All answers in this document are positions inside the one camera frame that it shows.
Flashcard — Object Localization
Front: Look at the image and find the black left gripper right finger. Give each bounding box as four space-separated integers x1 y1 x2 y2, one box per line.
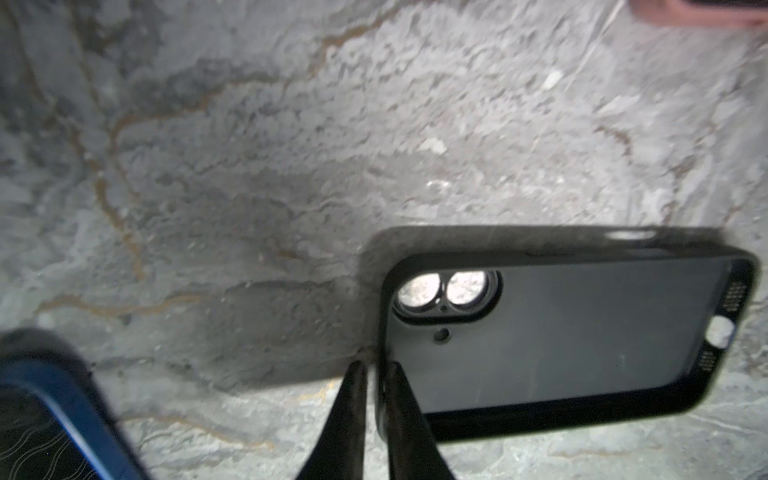
383 362 455 480

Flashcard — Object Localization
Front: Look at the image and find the pink phone case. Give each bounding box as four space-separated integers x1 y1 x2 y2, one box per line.
628 0 767 28

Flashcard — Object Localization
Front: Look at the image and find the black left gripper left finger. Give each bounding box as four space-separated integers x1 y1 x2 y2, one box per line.
297 361 368 480

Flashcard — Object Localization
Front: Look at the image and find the black phone case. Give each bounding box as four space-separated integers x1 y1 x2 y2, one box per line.
379 243 761 442

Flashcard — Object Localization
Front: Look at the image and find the black phone blue edge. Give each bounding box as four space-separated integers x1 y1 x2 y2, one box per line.
1 328 148 479

